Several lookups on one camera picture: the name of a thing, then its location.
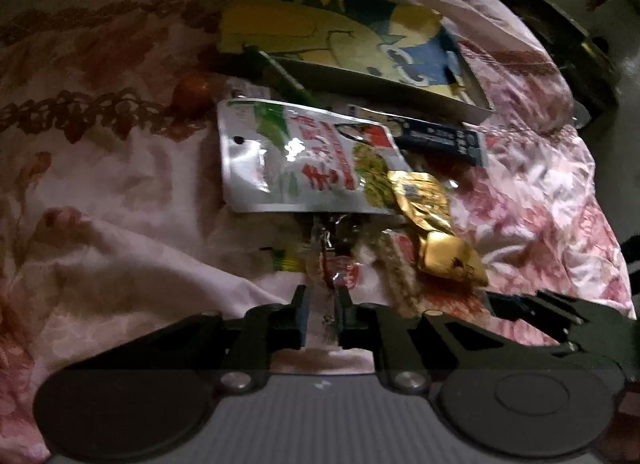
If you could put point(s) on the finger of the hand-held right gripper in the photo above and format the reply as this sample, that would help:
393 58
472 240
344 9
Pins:
530 306

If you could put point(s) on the cartoon printed yellow blue box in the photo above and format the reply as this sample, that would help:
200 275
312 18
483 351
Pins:
340 29

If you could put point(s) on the clear rice cracker packet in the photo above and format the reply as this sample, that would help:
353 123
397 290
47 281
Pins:
397 269

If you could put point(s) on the green stick packet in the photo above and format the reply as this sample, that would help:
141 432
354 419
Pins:
282 74

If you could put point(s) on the small orange ball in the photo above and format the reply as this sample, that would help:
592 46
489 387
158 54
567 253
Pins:
192 91

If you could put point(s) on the crinkled gold snack wrapper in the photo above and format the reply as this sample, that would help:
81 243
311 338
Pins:
420 199

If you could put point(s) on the red print rice cracker packet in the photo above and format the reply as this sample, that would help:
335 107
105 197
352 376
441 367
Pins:
342 269

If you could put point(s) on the smooth gold snack packet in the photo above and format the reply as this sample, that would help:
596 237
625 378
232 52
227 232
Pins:
450 259

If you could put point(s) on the small green yellow packet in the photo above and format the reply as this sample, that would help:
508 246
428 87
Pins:
287 256

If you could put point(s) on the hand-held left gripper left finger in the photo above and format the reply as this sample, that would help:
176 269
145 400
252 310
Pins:
301 316

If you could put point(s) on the white green snack pouch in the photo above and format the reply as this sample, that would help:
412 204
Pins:
295 164

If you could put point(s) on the pink floral blanket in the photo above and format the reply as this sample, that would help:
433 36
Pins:
115 194

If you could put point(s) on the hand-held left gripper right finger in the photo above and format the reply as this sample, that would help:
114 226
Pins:
344 318

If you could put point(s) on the dark blue white tube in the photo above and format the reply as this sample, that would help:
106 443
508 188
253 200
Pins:
435 136

